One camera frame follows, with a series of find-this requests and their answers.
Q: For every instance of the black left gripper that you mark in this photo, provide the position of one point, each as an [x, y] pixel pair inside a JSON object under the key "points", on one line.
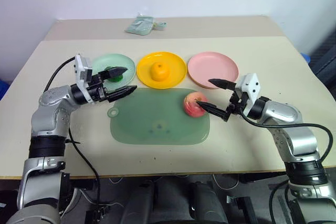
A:
{"points": [[98, 91]]}

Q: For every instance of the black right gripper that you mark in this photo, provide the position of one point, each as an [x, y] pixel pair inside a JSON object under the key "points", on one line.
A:
{"points": [[237, 103]]}

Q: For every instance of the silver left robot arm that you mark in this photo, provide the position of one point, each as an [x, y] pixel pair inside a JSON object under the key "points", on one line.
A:
{"points": [[50, 98]]}

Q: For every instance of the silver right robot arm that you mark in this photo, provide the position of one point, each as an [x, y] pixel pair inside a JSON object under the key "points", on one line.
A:
{"points": [[283, 111]]}

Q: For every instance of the light green plate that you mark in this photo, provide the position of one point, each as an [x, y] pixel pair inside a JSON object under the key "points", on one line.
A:
{"points": [[123, 61]]}

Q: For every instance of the pink plate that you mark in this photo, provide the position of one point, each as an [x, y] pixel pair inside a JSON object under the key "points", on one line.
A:
{"points": [[210, 64]]}

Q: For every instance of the yellow plate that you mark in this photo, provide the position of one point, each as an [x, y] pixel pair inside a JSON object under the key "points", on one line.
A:
{"points": [[173, 66]]}

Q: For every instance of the green vegetable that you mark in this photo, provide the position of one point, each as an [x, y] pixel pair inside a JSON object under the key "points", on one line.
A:
{"points": [[116, 79]]}

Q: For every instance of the red apple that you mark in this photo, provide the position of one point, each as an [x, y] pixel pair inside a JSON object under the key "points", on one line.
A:
{"points": [[191, 107]]}

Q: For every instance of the orange fruit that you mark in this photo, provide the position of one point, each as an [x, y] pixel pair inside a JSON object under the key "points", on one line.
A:
{"points": [[159, 72]]}

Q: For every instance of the translucent green cutting mat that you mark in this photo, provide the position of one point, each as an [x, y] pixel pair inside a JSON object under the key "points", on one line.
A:
{"points": [[157, 113]]}

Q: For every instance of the pale green folded cloth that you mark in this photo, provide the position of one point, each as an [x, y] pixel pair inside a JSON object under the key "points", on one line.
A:
{"points": [[139, 26]]}

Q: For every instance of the small teal yellow trinket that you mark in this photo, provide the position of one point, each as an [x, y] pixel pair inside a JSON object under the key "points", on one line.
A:
{"points": [[160, 25]]}

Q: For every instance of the blue plastic object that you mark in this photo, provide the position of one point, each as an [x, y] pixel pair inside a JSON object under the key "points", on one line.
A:
{"points": [[306, 58]]}

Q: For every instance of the dark rounded shape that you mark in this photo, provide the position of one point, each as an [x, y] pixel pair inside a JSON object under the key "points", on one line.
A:
{"points": [[207, 203]]}

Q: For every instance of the dark fabric object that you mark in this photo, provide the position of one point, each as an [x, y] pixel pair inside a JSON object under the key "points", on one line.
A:
{"points": [[325, 58]]}

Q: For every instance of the blue bin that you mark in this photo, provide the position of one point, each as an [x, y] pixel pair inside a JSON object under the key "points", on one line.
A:
{"points": [[4, 89]]}

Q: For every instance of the black connector block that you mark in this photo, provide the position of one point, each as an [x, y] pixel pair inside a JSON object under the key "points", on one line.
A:
{"points": [[97, 214]]}

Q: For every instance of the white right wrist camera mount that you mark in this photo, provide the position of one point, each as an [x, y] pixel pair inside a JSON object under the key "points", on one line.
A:
{"points": [[249, 82]]}

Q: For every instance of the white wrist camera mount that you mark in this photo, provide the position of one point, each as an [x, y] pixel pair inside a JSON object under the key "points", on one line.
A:
{"points": [[249, 82], [83, 68]]}

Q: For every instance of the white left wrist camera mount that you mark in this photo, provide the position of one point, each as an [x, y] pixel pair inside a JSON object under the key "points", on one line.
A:
{"points": [[83, 68]]}

